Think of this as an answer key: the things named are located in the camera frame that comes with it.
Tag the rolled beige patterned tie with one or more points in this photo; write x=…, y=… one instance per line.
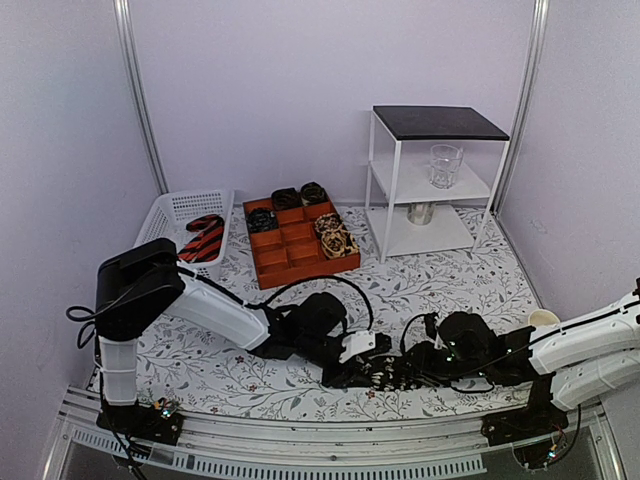
x=338, y=244

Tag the metal frame post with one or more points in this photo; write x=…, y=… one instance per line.
x=125, y=31
x=533, y=58

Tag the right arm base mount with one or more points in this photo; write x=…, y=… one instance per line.
x=538, y=417

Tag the front metal rail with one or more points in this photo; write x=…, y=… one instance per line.
x=307, y=433

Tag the rolled dark brown tie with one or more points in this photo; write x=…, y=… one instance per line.
x=285, y=199

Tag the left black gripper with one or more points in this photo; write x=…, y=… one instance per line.
x=347, y=377

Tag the metal cup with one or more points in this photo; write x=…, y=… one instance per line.
x=420, y=214

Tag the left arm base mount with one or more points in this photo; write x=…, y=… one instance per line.
x=159, y=422

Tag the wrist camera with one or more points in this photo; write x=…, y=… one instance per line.
x=431, y=329
x=363, y=342

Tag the white plastic basket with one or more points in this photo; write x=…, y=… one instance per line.
x=170, y=213

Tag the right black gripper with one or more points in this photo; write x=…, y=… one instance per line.
x=420, y=369

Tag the cream ceramic mug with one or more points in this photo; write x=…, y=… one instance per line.
x=543, y=318

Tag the right metal frame post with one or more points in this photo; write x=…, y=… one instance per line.
x=533, y=58

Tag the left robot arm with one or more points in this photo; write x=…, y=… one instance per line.
x=138, y=286

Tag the white shelf black top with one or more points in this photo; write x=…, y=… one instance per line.
x=421, y=195

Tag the clear drinking glass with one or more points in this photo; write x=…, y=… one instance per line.
x=445, y=163

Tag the rolled black beige tie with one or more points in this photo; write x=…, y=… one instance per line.
x=329, y=222

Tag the black white floral tie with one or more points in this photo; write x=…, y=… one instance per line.
x=382, y=373

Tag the red wooden compartment tray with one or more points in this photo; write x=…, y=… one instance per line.
x=293, y=251

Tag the floral table mat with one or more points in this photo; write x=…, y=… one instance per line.
x=206, y=373

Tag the rolled dark olive tie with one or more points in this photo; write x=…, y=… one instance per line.
x=312, y=193

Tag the rolled black patterned tie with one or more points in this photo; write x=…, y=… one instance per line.
x=261, y=220

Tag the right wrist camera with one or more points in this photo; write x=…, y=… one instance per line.
x=431, y=329

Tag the left metal frame post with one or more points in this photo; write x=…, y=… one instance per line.
x=125, y=31

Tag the red black striped tie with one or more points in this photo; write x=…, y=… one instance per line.
x=206, y=245

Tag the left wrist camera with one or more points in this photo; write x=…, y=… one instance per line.
x=363, y=342

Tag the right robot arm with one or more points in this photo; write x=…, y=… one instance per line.
x=572, y=360

